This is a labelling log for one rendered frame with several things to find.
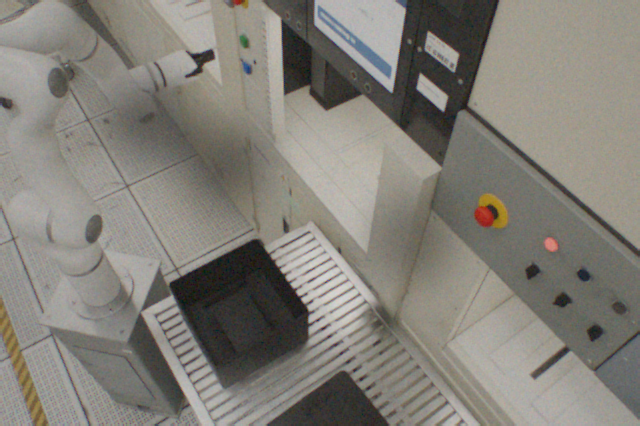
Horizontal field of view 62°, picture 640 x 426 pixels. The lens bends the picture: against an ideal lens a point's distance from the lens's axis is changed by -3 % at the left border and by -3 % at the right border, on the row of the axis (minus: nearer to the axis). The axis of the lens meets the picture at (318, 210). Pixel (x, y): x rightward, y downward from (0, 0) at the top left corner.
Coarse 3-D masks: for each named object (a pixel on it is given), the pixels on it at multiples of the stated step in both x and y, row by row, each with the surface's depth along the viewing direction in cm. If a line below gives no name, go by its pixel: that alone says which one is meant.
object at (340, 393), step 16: (336, 384) 135; (352, 384) 135; (304, 400) 133; (320, 400) 133; (336, 400) 133; (352, 400) 133; (368, 400) 133; (288, 416) 130; (304, 416) 130; (320, 416) 130; (336, 416) 130; (352, 416) 130; (368, 416) 130
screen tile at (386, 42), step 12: (360, 0) 104; (372, 0) 101; (384, 0) 98; (372, 12) 103; (384, 12) 100; (360, 24) 108; (396, 24) 98; (372, 36) 106; (384, 36) 103; (396, 36) 100; (384, 48) 105
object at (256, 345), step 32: (224, 256) 149; (256, 256) 159; (192, 288) 151; (224, 288) 161; (256, 288) 161; (288, 288) 147; (192, 320) 155; (224, 320) 155; (256, 320) 155; (288, 320) 155; (224, 352) 149; (256, 352) 138; (224, 384) 141
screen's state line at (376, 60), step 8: (320, 8) 118; (320, 16) 119; (328, 16) 117; (328, 24) 118; (336, 24) 115; (336, 32) 117; (344, 32) 114; (352, 40) 113; (360, 40) 110; (360, 48) 112; (368, 48) 109; (368, 56) 111; (376, 56) 108; (376, 64) 110; (384, 64) 107; (384, 72) 108
